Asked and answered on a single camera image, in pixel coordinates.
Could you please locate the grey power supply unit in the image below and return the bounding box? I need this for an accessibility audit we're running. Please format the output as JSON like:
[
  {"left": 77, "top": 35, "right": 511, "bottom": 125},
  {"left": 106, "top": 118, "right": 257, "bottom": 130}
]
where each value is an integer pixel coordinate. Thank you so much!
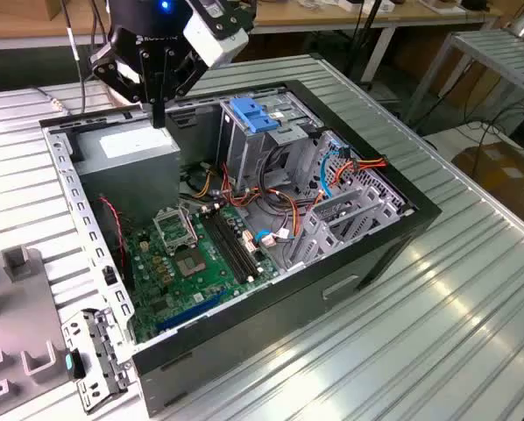
[{"left": 71, "top": 118, "right": 183, "bottom": 225}]

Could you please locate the black RAM slot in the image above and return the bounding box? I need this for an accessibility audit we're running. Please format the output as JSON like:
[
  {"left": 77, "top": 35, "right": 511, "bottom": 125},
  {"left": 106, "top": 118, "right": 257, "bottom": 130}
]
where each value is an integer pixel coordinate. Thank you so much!
[
  {"left": 202, "top": 211, "right": 251, "bottom": 284},
  {"left": 212, "top": 208, "right": 263, "bottom": 278}
]

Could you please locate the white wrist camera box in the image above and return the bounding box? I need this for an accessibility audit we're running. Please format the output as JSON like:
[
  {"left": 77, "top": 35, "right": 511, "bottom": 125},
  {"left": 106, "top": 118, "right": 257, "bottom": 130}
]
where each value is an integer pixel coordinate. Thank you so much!
[{"left": 181, "top": 0, "right": 257, "bottom": 70}]

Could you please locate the green motherboard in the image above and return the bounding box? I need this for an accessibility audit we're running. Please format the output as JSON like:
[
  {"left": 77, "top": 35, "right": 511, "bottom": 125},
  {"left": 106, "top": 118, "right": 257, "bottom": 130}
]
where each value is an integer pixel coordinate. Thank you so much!
[{"left": 120, "top": 202, "right": 286, "bottom": 346}]

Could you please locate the orange red power wire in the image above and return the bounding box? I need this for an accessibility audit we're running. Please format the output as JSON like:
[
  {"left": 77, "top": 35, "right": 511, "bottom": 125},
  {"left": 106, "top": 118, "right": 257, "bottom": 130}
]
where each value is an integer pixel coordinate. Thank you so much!
[{"left": 330, "top": 153, "right": 390, "bottom": 182}]

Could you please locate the CPU socket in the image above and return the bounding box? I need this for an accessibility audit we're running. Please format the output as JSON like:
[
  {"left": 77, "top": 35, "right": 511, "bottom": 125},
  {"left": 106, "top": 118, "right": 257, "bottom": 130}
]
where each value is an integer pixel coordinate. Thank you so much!
[{"left": 173, "top": 246, "right": 211, "bottom": 281}]

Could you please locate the hinged metal card bracket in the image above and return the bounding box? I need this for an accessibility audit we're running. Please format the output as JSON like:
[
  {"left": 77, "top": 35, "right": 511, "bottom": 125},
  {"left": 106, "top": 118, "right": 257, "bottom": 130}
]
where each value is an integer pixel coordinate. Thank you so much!
[{"left": 59, "top": 306, "right": 137, "bottom": 416}]

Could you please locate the grey metal drive cage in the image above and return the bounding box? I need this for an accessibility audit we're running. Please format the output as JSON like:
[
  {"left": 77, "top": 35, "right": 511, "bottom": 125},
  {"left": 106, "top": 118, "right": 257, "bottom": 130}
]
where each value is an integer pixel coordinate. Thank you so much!
[{"left": 216, "top": 96, "right": 327, "bottom": 196}]

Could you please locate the blue plastic drive latch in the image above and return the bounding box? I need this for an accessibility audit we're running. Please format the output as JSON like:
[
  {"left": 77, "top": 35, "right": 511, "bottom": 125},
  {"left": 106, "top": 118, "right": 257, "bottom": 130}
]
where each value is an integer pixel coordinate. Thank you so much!
[{"left": 228, "top": 96, "right": 281, "bottom": 135}]

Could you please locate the blue expansion slot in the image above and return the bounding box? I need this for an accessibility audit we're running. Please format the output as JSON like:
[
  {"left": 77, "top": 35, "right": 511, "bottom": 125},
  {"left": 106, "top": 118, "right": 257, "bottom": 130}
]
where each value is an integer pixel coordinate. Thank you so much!
[{"left": 155, "top": 289, "right": 224, "bottom": 333}]

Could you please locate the white plug blue loop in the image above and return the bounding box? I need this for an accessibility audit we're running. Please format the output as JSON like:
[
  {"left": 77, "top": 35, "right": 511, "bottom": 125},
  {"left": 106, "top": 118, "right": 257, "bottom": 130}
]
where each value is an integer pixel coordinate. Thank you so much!
[{"left": 253, "top": 228, "right": 281, "bottom": 250}]

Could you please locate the grey parts rack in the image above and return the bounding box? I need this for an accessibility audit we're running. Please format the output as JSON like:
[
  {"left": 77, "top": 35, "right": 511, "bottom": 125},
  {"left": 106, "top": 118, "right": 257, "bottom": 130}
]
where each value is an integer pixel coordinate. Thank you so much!
[{"left": 0, "top": 244, "right": 78, "bottom": 421}]

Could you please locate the blue data wire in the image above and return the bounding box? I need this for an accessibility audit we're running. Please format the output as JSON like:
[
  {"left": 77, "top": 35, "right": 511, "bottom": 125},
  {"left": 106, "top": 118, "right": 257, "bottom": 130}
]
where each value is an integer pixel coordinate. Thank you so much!
[{"left": 320, "top": 147, "right": 351, "bottom": 203}]

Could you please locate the long wooden desk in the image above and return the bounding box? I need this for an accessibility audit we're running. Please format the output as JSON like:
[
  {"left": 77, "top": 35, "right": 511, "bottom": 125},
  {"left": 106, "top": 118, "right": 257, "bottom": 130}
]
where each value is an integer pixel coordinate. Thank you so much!
[{"left": 0, "top": 0, "right": 506, "bottom": 84}]

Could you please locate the metal slat side table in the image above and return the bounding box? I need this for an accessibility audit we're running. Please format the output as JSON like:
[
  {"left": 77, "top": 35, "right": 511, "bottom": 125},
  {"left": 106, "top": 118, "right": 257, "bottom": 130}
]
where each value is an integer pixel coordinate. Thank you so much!
[{"left": 401, "top": 29, "right": 524, "bottom": 128}]

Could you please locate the black open PC case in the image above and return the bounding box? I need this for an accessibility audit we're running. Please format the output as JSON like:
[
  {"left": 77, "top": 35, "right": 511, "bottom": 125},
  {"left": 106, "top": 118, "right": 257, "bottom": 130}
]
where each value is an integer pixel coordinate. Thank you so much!
[{"left": 38, "top": 78, "right": 443, "bottom": 417}]

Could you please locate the black clip teal tab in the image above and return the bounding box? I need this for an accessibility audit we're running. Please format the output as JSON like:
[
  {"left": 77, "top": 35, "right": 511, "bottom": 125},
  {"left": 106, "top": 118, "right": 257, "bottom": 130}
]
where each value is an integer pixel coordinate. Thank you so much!
[{"left": 63, "top": 347, "right": 87, "bottom": 381}]

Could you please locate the metal socket cover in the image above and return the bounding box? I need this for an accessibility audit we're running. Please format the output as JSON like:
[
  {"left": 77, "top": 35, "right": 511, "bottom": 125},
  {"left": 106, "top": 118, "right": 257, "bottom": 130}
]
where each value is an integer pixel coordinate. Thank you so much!
[{"left": 151, "top": 204, "right": 201, "bottom": 256}]

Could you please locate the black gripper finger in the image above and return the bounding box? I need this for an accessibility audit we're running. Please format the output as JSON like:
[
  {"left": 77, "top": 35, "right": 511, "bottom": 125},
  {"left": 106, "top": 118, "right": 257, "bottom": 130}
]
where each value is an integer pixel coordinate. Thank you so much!
[
  {"left": 89, "top": 42, "right": 163, "bottom": 129},
  {"left": 159, "top": 46, "right": 211, "bottom": 129}
]

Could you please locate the brown cardboard box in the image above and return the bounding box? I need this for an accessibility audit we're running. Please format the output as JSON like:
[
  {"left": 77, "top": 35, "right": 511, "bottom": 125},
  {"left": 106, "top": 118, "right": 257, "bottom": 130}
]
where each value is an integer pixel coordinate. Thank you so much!
[{"left": 450, "top": 140, "right": 524, "bottom": 225}]

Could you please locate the orange black wire bundle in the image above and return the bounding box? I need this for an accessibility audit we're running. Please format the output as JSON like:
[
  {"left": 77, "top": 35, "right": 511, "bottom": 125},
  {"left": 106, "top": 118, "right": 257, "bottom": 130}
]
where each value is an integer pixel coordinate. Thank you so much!
[{"left": 178, "top": 160, "right": 329, "bottom": 246}]

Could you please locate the grey metal disk bay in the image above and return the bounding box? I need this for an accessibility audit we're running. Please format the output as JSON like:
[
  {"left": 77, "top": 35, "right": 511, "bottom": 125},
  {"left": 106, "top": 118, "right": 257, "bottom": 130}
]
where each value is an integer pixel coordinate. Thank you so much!
[{"left": 283, "top": 130, "right": 417, "bottom": 269}]

